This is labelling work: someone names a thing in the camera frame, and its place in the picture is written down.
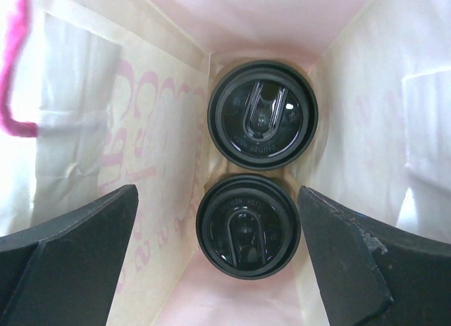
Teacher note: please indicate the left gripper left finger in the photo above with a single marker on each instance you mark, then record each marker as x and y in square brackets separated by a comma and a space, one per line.
[65, 271]

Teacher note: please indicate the paper bag with pink handles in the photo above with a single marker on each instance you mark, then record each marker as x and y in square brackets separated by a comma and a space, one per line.
[120, 90]

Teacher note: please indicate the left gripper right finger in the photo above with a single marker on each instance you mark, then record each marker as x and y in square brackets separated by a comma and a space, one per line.
[371, 273]

